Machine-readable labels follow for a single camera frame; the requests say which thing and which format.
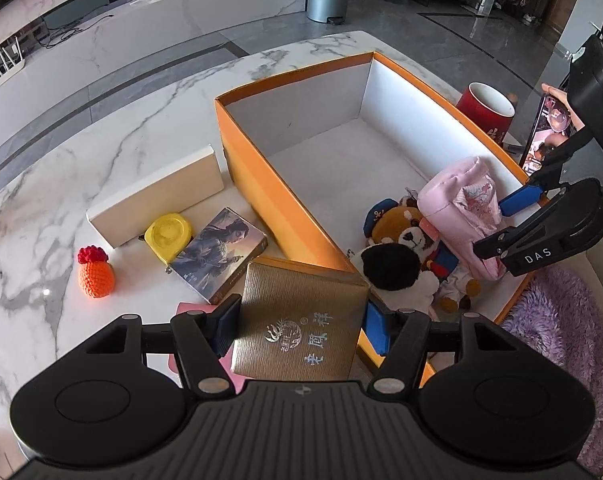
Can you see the gold textured gift box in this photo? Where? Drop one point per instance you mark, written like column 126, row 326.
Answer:
column 291, row 310

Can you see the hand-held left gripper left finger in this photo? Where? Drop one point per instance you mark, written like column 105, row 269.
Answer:
column 226, row 325

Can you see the black and white plush toy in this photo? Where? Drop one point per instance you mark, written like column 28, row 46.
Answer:
column 391, row 270

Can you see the red mug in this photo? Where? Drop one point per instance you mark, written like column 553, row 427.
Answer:
column 484, row 117

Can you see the purple fluffy blanket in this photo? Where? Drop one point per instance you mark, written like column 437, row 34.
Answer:
column 561, row 320

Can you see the pink flat card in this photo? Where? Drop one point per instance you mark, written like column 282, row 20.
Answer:
column 227, row 367

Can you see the smartphone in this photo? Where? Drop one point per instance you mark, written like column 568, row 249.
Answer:
column 537, row 140

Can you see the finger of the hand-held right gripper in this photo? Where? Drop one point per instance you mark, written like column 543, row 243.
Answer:
column 501, row 242
column 524, row 200

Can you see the yellow tape measure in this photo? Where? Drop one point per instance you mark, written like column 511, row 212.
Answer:
column 166, row 235

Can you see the white rectangular box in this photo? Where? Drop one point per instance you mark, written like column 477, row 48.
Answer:
column 151, row 195

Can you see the fantasy art card box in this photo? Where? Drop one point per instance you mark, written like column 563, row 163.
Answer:
column 216, row 250

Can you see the person's right hand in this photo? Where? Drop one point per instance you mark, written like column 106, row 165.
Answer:
column 559, row 100

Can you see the pink fabric pouch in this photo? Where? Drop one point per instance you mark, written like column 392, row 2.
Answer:
column 451, row 200

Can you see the brown teddy bear toy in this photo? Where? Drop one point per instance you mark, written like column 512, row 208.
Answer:
column 406, row 230

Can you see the white marble media cabinet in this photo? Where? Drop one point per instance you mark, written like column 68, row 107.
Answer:
column 206, row 7

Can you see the large orange cardboard box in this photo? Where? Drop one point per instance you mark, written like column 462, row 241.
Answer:
column 261, row 175

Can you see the orange crochet fruit toy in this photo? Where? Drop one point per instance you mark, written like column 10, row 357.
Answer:
column 97, row 280

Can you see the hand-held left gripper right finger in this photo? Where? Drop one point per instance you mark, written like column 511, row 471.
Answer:
column 379, row 330

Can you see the white router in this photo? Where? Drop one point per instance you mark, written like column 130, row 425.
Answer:
column 11, row 72

